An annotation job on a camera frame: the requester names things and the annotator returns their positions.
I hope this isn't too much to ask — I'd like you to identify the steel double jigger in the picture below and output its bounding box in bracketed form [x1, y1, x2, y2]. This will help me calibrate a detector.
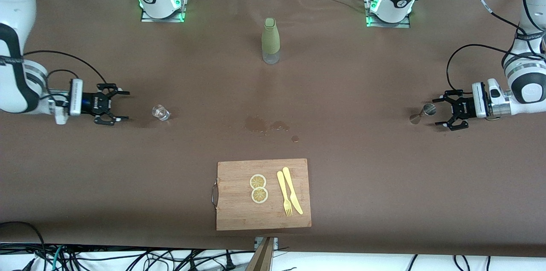
[409, 103, 437, 125]

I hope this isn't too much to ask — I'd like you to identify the clear glass measuring cup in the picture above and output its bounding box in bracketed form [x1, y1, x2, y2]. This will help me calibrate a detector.
[151, 105, 170, 121]

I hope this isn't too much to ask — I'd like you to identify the brown table cover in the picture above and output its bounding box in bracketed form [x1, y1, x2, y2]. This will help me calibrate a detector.
[0, 0, 546, 259]

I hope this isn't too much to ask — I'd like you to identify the wet liquid spill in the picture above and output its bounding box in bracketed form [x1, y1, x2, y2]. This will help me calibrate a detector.
[245, 117, 300, 143]

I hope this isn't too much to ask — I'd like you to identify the wooden cutting board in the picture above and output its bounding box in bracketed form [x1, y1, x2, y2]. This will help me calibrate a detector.
[215, 158, 312, 231]

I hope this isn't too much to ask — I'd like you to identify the green sleeved glass bottle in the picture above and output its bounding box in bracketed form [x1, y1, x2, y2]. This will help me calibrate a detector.
[261, 17, 281, 65]

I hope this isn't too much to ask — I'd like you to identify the yellow plastic knife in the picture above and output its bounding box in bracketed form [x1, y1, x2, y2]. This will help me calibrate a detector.
[282, 167, 304, 215]

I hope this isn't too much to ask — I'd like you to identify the yellow plastic fork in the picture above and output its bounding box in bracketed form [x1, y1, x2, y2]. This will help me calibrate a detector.
[276, 171, 293, 217]

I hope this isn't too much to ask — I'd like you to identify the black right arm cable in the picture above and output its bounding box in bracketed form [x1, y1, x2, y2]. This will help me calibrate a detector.
[23, 50, 108, 107]

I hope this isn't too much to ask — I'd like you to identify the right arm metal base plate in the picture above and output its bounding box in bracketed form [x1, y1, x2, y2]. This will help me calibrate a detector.
[141, 0, 189, 23]

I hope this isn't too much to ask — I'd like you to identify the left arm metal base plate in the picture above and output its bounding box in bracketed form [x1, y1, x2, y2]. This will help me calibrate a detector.
[365, 0, 412, 29]

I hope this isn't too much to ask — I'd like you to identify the teal floor cable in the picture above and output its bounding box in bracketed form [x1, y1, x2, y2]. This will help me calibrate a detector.
[51, 245, 64, 271]

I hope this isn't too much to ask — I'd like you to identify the wooden camera stand post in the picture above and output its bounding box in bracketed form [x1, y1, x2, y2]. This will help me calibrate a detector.
[245, 237, 280, 271]

